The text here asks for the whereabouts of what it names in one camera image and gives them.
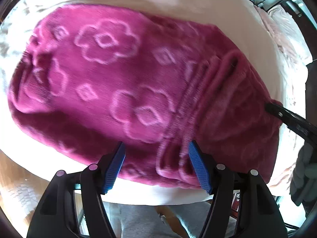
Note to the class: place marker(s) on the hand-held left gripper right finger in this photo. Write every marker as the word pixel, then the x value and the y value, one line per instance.
pixel 199 166

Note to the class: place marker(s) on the dark wooden headboard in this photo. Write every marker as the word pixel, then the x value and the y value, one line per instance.
pixel 296 10

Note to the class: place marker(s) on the pink pillow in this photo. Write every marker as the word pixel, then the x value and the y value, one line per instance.
pixel 284 29

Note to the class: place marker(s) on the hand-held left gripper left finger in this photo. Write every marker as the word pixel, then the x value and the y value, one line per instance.
pixel 114 168

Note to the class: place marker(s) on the magenta floral fleece pants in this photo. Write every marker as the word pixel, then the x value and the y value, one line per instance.
pixel 123 91

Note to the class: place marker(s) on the person's right hand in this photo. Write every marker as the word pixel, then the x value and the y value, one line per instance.
pixel 303 173

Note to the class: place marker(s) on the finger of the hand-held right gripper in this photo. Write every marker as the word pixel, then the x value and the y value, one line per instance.
pixel 284 115

